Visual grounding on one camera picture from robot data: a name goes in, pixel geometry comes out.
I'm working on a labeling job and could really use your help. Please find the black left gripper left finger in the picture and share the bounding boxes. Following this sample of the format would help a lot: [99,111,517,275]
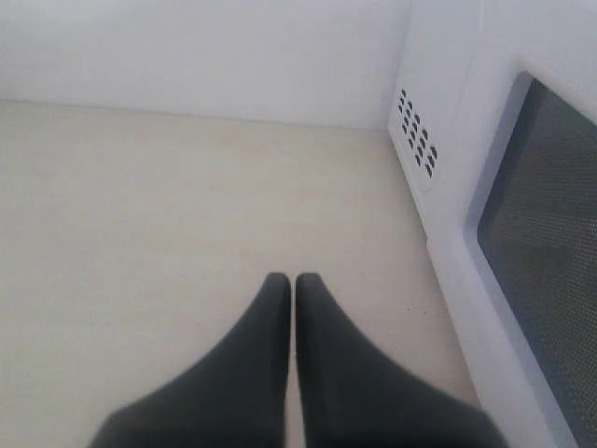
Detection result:
[90,273,291,447]

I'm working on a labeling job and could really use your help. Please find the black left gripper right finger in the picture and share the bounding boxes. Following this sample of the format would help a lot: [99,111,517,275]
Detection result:
[295,273,502,447]

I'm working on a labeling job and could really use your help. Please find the white microwave door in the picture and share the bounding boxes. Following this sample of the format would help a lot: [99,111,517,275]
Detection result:
[426,41,597,448]

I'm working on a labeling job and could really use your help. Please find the white microwave oven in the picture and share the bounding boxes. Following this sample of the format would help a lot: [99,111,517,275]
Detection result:
[387,0,597,448]

